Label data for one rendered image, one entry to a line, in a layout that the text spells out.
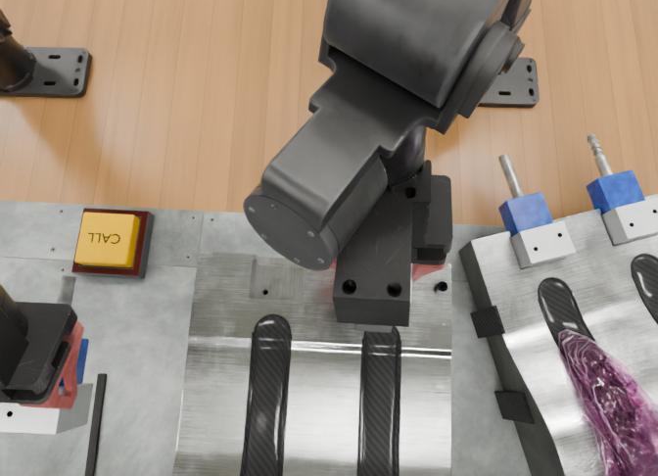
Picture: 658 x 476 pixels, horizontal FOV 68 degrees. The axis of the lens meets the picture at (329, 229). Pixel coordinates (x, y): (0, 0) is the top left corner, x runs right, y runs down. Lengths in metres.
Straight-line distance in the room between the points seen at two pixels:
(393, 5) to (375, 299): 0.15
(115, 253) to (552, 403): 0.49
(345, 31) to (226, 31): 0.51
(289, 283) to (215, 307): 0.08
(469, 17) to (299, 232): 0.12
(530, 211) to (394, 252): 0.32
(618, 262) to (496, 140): 0.21
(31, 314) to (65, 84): 0.41
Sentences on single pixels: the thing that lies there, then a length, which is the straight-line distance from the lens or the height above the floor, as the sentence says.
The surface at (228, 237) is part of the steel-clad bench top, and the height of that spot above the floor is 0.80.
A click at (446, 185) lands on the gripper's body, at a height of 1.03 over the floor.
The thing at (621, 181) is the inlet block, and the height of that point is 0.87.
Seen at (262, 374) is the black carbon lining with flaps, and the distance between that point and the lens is 0.51.
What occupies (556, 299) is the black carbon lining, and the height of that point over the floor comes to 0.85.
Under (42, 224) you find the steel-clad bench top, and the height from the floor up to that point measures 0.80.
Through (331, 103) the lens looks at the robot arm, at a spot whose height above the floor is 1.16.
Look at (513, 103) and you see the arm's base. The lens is 0.70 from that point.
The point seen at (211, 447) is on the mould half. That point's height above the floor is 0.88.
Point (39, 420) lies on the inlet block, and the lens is 0.49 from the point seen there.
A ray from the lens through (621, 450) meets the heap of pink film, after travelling 0.53.
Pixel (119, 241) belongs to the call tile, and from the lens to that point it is 0.61.
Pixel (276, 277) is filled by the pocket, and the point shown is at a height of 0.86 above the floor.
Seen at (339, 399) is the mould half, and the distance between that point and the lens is 0.50.
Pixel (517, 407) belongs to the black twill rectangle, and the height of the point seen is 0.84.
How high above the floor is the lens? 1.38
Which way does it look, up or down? 75 degrees down
